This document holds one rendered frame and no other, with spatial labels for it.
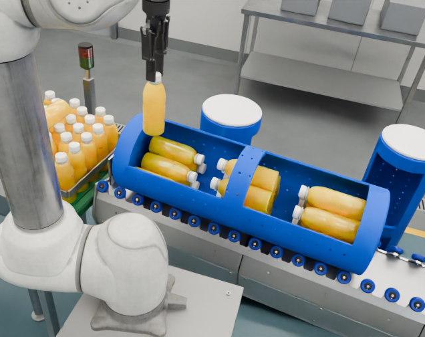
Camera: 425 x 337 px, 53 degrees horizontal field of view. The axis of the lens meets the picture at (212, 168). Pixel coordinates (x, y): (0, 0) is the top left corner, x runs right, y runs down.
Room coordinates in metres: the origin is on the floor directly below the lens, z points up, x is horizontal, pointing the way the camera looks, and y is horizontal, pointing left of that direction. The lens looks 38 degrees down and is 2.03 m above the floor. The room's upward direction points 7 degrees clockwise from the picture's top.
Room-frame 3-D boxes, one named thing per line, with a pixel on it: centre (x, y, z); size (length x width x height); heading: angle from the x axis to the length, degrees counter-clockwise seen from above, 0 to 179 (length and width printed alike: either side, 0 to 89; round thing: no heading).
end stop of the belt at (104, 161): (1.29, 0.44, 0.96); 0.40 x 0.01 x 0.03; 162
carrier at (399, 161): (1.65, -0.88, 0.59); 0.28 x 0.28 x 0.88
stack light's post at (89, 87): (1.73, 0.61, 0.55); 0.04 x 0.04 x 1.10; 72
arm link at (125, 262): (0.63, 0.16, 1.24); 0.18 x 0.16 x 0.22; 92
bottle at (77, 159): (1.22, 0.50, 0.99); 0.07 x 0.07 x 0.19
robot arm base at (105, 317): (0.63, 0.13, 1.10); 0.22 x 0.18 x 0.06; 91
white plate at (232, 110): (1.73, -0.06, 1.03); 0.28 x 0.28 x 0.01
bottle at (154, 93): (1.16, 0.21, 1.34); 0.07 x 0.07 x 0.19
